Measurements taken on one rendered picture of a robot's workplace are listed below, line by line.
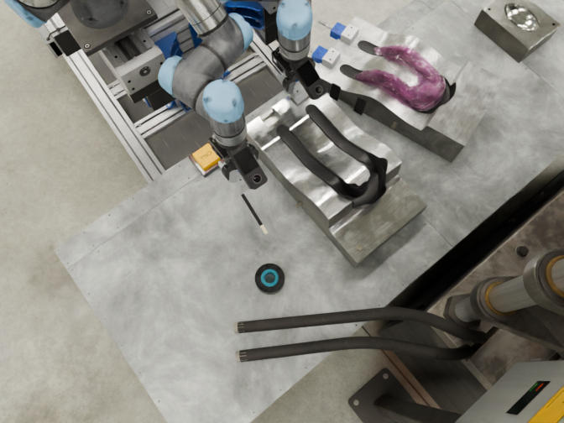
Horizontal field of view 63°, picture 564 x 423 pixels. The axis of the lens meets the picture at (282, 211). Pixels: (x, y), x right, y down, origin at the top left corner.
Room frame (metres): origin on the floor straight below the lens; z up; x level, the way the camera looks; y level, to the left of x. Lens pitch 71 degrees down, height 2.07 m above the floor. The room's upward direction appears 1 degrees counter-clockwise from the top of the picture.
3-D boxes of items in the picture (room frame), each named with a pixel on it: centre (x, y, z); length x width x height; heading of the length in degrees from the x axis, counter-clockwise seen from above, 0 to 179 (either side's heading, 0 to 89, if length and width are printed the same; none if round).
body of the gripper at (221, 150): (0.51, 0.12, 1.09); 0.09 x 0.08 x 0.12; 38
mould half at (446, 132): (0.83, -0.38, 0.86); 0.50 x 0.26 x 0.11; 55
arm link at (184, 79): (0.58, 0.18, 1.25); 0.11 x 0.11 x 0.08; 52
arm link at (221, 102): (0.50, 0.11, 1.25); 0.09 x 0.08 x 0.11; 52
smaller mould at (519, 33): (1.05, -0.77, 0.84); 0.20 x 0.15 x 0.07; 38
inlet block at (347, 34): (1.03, -0.18, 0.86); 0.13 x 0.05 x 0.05; 55
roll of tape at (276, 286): (0.24, 0.04, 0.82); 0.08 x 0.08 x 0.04
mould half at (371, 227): (0.54, -0.15, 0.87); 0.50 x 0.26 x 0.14; 38
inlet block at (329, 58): (0.94, -0.12, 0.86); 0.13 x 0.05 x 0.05; 55
